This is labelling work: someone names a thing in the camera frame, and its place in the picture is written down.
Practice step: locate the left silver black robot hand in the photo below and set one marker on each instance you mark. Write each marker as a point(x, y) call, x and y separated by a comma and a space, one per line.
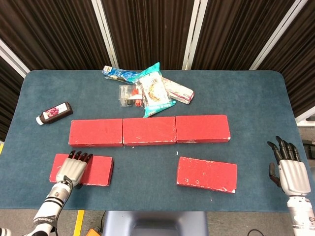
point(71, 169)

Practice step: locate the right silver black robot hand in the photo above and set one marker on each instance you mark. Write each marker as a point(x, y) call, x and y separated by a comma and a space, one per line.
point(294, 177)

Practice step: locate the red brick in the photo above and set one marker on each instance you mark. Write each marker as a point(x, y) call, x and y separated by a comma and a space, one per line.
point(101, 169)
point(203, 127)
point(96, 132)
point(150, 130)
point(206, 174)

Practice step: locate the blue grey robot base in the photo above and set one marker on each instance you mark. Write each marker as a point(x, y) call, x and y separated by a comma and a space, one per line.
point(155, 225)

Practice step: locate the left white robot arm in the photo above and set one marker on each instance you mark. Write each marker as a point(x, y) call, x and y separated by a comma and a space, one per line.
point(46, 211)

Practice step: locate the black floor device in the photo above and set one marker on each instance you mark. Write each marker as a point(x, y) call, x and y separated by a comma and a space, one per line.
point(310, 148)

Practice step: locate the yellow floor tape strip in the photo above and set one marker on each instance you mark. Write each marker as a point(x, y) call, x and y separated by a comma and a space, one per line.
point(78, 223)

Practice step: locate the white floor object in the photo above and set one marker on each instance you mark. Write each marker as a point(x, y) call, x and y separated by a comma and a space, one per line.
point(306, 121)

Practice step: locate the dark red black box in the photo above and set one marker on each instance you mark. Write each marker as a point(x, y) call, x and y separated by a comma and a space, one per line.
point(55, 113)

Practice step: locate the orange floor object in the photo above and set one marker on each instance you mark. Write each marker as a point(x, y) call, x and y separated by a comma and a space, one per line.
point(94, 233)

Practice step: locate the blue felt table cover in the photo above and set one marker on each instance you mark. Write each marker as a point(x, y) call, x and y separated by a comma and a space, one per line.
point(147, 172)

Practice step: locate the clear plastic parts box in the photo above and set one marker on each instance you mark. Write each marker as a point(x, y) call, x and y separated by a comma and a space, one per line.
point(124, 94)

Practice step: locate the brown pleated partition panel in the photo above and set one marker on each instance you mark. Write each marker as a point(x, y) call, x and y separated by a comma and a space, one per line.
point(150, 29)
point(236, 29)
point(49, 29)
point(7, 98)
point(302, 73)

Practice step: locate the blue white snack packet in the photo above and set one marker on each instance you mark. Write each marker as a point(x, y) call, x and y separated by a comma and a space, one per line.
point(118, 73)

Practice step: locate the teal snack bag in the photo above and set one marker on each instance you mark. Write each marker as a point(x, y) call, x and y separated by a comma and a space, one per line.
point(155, 96)

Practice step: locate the white pink snack packet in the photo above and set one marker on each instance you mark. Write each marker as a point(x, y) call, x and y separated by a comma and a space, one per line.
point(179, 92)

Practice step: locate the white partition frame post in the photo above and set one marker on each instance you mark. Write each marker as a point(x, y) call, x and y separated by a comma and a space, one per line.
point(194, 34)
point(278, 34)
point(14, 59)
point(105, 34)

